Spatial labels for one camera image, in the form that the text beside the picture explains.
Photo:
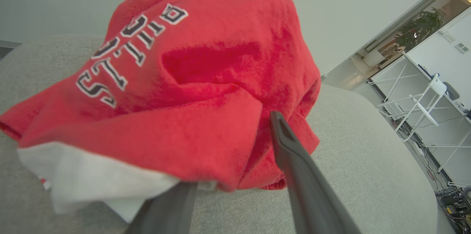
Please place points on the white wall switch plate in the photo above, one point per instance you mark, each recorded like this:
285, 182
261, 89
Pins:
462, 47

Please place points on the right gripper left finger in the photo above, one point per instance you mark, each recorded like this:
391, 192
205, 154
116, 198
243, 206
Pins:
165, 210

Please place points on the green potted plant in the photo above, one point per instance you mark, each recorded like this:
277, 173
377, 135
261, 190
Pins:
419, 28

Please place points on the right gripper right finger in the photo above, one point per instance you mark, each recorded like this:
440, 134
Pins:
305, 186

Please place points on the white folding chair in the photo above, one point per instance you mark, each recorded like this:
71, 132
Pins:
423, 101

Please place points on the red and white jersey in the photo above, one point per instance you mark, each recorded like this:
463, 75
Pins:
206, 90

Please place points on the white planter box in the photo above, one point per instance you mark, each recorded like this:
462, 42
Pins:
373, 58

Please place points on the white frame table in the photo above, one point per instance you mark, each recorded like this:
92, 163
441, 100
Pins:
456, 131

